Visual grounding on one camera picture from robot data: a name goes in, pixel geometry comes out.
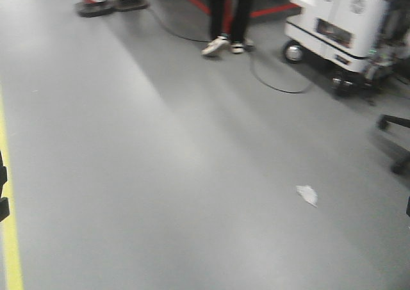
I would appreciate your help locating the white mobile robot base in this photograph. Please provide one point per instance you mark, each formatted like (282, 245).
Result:
(341, 32)

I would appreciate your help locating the crumpled white paper scrap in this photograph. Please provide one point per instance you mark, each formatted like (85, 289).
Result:
(308, 194)

